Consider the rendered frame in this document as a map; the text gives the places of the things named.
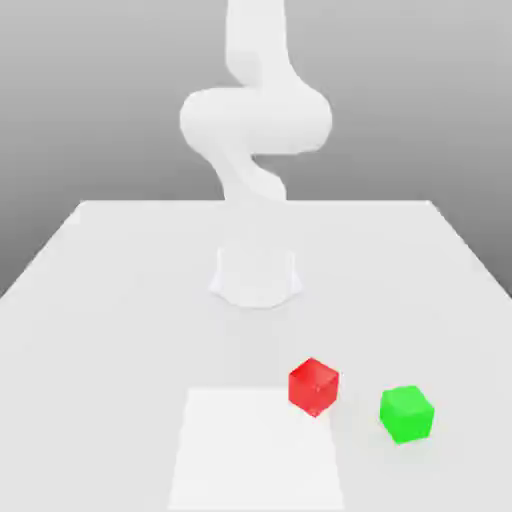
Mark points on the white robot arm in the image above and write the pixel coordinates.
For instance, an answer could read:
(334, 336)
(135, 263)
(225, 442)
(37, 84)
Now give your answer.
(256, 120)

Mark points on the small green cube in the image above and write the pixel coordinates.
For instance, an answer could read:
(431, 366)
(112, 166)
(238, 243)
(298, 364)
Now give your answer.
(406, 414)

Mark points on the small red cube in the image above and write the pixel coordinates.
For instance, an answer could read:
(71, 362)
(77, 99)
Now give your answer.
(313, 387)

